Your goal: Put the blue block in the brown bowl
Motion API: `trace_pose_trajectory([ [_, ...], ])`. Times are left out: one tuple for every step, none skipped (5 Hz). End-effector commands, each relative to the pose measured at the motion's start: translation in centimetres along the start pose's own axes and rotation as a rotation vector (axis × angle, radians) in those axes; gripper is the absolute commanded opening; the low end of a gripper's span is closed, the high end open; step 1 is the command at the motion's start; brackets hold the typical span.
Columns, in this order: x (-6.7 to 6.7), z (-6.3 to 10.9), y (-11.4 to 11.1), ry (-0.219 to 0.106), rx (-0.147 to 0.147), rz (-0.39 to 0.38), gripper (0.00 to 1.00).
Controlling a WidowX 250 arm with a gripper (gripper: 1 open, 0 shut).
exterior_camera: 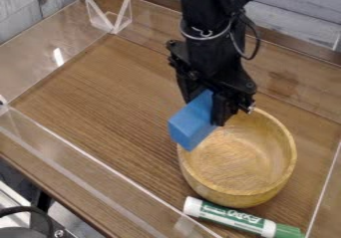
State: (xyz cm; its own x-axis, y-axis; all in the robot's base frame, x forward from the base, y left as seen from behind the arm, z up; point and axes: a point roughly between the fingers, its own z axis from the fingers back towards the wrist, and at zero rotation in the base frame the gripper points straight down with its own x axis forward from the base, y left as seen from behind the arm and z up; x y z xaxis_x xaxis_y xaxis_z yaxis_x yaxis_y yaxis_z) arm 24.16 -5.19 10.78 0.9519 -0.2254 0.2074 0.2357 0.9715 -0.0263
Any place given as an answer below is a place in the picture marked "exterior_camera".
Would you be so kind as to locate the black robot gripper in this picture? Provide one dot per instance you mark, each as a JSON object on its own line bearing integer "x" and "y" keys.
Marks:
{"x": 208, "y": 64}

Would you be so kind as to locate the blue foam block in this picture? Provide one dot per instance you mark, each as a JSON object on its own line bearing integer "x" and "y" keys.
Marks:
{"x": 189, "y": 124}

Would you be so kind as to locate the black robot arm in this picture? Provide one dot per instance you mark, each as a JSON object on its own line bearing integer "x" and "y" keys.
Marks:
{"x": 210, "y": 14}

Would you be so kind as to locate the brown wooden bowl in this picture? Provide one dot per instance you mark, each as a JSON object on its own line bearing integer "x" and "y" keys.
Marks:
{"x": 242, "y": 164}

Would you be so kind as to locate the green white dry-erase marker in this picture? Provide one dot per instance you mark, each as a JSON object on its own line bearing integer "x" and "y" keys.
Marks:
{"x": 240, "y": 220}

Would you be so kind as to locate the clear acrylic tray walls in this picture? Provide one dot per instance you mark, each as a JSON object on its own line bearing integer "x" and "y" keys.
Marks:
{"x": 87, "y": 94}

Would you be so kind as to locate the black metal bracket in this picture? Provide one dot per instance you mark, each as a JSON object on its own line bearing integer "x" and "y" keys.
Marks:
{"x": 38, "y": 223}

